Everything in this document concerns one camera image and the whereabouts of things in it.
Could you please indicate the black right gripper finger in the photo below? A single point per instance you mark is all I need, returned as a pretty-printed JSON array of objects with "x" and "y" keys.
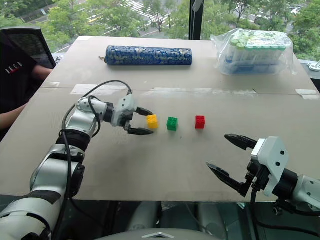
[
  {"x": 226, "y": 176},
  {"x": 240, "y": 141}
]

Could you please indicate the black window frame post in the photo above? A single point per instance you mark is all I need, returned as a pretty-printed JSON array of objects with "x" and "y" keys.
[{"x": 195, "y": 25}]

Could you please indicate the clear tape strip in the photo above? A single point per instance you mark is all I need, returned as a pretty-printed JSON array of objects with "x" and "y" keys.
[
  {"x": 308, "y": 94},
  {"x": 200, "y": 91},
  {"x": 85, "y": 89}
]

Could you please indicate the clear plastic bag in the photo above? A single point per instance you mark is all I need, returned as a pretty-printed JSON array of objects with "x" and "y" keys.
[{"x": 222, "y": 50}]

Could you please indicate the yellow toy brick cube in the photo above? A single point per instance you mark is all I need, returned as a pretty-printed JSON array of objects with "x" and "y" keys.
[{"x": 152, "y": 121}]

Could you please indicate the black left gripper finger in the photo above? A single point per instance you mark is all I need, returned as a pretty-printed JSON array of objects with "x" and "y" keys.
[
  {"x": 145, "y": 112},
  {"x": 140, "y": 131}
]

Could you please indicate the green toy brick cube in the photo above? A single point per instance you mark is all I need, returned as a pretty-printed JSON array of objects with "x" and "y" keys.
[{"x": 172, "y": 124}]

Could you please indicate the pack of green-capped tubes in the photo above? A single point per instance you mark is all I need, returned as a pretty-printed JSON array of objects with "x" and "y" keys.
[{"x": 255, "y": 53}]

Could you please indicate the grey rounded shape under table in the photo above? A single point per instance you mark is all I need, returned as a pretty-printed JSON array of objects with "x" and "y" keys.
[
  {"x": 143, "y": 216},
  {"x": 211, "y": 218}
]

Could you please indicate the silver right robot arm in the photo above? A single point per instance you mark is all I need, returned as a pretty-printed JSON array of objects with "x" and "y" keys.
[{"x": 306, "y": 187}]

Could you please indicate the metal window fixture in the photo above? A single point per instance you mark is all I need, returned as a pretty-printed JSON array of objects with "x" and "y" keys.
[{"x": 314, "y": 66}]

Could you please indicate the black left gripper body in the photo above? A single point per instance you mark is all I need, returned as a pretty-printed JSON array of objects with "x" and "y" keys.
[{"x": 128, "y": 124}]

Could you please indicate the person in black shirt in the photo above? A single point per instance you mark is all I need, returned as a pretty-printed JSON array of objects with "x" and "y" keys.
[{"x": 15, "y": 85}]

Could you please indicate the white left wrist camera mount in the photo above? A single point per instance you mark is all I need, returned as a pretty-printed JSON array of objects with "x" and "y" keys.
[{"x": 125, "y": 105}]

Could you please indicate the person's bare forearm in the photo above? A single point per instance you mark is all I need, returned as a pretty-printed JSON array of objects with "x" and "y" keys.
[
  {"x": 42, "y": 72},
  {"x": 11, "y": 117}
]

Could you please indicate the blue patterned cylinder roll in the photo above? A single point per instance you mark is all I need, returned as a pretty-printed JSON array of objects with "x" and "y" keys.
[{"x": 150, "y": 56}]

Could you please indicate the red toy brick cube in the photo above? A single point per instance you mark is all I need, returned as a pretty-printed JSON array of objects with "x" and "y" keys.
[{"x": 200, "y": 122}]

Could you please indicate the black mesh office chair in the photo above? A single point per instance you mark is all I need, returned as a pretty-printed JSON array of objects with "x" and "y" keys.
[{"x": 37, "y": 47}]

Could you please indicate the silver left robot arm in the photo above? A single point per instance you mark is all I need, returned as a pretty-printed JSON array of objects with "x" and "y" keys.
[{"x": 52, "y": 167}]

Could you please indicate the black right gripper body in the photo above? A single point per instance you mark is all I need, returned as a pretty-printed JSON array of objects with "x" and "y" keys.
[{"x": 258, "y": 178}]

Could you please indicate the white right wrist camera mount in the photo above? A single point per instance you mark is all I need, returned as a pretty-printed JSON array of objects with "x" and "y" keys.
[{"x": 272, "y": 160}]

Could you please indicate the white hanging object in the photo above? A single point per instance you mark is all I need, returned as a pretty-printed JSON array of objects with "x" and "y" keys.
[{"x": 198, "y": 5}]

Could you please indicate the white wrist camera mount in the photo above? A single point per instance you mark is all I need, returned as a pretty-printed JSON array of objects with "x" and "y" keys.
[
  {"x": 272, "y": 160},
  {"x": 125, "y": 105}
]

